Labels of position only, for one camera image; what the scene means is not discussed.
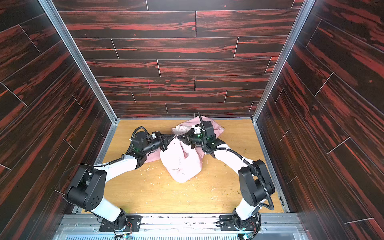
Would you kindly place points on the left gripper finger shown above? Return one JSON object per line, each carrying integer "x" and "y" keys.
{"x": 165, "y": 137}
{"x": 164, "y": 145}

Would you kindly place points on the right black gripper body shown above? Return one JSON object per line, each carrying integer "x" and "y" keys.
{"x": 190, "y": 139}

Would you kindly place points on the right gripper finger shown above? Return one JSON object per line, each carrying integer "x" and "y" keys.
{"x": 193, "y": 145}
{"x": 184, "y": 137}

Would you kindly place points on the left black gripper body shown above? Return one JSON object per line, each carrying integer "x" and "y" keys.
{"x": 163, "y": 142}

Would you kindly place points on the pink zip jacket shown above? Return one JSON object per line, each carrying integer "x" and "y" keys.
{"x": 181, "y": 161}

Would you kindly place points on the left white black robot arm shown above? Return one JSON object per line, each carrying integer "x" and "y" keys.
{"x": 87, "y": 187}

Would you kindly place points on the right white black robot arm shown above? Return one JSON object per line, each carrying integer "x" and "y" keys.
{"x": 256, "y": 185}

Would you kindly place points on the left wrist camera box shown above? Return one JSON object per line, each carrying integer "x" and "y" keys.
{"x": 156, "y": 135}

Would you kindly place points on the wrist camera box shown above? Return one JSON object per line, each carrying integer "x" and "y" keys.
{"x": 197, "y": 130}
{"x": 156, "y": 135}

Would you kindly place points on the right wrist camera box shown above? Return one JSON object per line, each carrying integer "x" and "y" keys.
{"x": 197, "y": 130}

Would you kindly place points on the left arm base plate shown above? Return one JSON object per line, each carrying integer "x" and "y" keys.
{"x": 128, "y": 223}

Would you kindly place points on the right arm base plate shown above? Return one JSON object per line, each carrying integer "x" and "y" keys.
{"x": 234, "y": 223}

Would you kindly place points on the aluminium front rail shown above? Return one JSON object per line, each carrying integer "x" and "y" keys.
{"x": 181, "y": 227}

